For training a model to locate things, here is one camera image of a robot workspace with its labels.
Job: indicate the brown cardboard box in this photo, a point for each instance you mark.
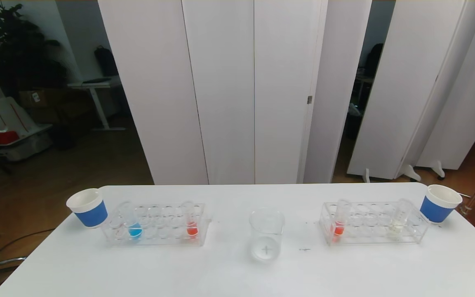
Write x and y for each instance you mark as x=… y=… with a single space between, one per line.
x=35 y=99

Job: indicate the blue and white paper cup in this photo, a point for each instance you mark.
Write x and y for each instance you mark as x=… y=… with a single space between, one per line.
x=91 y=214
x=435 y=210

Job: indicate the dark green potted plant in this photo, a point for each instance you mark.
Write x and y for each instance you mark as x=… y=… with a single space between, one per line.
x=19 y=49

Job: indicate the test tube with yellowish liquid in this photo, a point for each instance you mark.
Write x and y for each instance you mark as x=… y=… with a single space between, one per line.
x=398 y=222

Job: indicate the black backpack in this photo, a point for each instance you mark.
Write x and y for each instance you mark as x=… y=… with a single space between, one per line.
x=105 y=62

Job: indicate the grey metal frame bar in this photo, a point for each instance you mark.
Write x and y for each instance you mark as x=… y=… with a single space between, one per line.
x=2 y=262

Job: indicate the clear acrylic test tube rack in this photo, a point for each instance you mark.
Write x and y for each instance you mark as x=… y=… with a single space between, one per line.
x=369 y=231
x=159 y=231

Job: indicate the test tube with blue liquid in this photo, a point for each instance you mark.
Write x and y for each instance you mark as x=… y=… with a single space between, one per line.
x=134 y=231

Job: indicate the white standing desk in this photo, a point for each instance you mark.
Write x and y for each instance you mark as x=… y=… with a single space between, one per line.
x=95 y=84

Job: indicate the white wheeled machine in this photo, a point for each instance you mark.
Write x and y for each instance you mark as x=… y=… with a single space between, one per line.
x=19 y=119

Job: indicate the test tube with red liquid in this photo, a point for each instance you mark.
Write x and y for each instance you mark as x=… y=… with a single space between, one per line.
x=192 y=229
x=338 y=229

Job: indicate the white partition panel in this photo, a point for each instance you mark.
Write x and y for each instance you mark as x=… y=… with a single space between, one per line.
x=336 y=82
x=460 y=103
x=394 y=82

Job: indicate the clear glass beaker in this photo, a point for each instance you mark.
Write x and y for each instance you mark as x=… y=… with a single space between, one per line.
x=266 y=243

